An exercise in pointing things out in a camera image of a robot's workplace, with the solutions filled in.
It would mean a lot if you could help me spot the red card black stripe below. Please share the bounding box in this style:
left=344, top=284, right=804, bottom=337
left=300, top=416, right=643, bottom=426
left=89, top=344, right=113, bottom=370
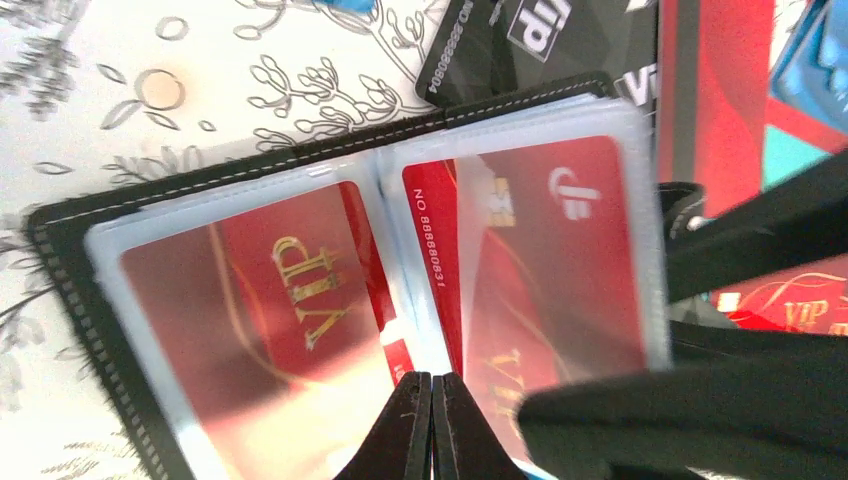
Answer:
left=658, top=1, right=775, bottom=216

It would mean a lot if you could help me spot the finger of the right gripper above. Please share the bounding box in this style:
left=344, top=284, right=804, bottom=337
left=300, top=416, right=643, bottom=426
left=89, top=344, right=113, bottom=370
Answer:
left=518, top=323, right=847, bottom=479
left=666, top=150, right=847, bottom=302

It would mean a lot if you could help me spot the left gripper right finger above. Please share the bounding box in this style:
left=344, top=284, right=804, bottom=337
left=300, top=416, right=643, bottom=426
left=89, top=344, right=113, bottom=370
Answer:
left=431, top=373, right=526, bottom=480

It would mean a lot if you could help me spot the floral patterned table mat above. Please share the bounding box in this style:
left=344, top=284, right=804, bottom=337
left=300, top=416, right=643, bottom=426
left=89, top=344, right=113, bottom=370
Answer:
left=1, top=1, right=447, bottom=479

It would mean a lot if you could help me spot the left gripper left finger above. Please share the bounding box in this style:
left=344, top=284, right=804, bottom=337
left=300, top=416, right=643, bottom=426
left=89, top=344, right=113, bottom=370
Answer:
left=335, top=372, right=432, bottom=480

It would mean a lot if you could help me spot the black logo card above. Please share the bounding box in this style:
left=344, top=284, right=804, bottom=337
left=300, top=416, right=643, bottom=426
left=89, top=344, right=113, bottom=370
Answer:
left=415, top=0, right=660, bottom=111

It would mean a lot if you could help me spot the black card holder wallet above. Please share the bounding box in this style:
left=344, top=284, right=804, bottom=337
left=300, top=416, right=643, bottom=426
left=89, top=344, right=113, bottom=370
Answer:
left=26, top=74, right=670, bottom=479

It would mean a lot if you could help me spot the red vip card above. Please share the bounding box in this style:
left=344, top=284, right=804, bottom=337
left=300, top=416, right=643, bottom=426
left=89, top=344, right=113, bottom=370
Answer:
left=401, top=135, right=646, bottom=461
left=709, top=254, right=847, bottom=336
left=118, top=181, right=412, bottom=479

